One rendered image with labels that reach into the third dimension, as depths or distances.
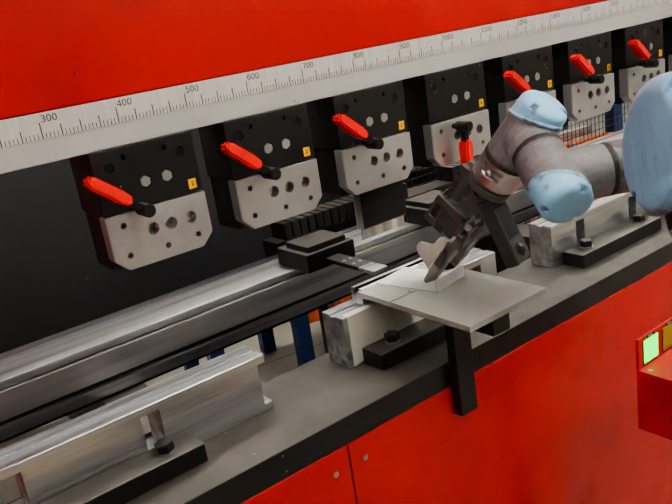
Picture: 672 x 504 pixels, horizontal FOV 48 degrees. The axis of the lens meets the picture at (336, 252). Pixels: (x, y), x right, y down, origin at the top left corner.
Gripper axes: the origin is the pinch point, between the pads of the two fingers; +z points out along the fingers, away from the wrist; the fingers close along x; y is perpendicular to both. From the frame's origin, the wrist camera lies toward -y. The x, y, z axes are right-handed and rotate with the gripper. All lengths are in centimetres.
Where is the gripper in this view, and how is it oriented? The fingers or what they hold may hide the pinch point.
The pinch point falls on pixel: (442, 273)
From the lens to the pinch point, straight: 130.5
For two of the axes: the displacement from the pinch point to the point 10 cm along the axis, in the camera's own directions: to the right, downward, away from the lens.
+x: -6.4, 3.2, -6.9
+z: -3.7, 6.6, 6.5
